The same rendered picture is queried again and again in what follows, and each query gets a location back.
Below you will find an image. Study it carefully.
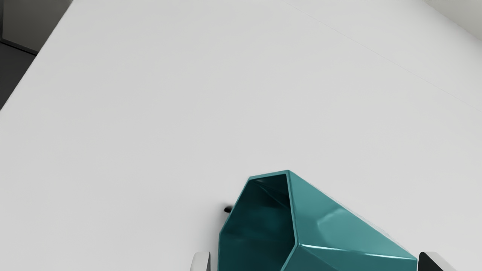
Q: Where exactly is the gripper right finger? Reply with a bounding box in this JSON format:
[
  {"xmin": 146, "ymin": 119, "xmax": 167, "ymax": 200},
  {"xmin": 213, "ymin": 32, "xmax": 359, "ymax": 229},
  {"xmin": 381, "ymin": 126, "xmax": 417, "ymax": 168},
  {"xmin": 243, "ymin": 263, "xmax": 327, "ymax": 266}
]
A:
[{"xmin": 418, "ymin": 251, "xmax": 457, "ymax": 271}]

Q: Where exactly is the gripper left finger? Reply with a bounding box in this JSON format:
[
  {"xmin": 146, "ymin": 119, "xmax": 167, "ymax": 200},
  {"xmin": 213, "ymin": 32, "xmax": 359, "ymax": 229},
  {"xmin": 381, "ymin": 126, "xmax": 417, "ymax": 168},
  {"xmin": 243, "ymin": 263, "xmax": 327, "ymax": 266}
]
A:
[{"xmin": 190, "ymin": 251, "xmax": 212, "ymax": 271}]

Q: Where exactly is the teal faceted mug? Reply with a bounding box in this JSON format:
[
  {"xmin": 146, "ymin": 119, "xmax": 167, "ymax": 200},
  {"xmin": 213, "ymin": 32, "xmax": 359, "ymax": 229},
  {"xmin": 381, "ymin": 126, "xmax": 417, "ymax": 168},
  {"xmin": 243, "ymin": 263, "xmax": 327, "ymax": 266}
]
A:
[{"xmin": 218, "ymin": 170, "xmax": 418, "ymax": 271}]

